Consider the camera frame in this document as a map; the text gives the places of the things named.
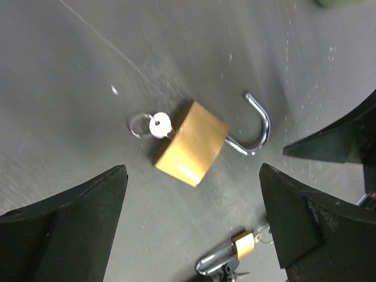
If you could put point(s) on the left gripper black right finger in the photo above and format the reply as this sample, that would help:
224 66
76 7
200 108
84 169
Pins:
317 237

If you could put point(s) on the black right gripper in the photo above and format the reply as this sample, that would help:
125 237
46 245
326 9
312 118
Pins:
350 139

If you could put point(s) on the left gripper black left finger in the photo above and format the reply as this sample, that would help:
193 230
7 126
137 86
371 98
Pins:
66 237

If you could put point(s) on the large brass padlock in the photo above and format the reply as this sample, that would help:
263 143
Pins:
199 138

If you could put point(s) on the silver key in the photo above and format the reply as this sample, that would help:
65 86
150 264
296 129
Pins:
161 127

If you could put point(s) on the small brass padlock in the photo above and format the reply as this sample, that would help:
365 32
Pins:
239 245

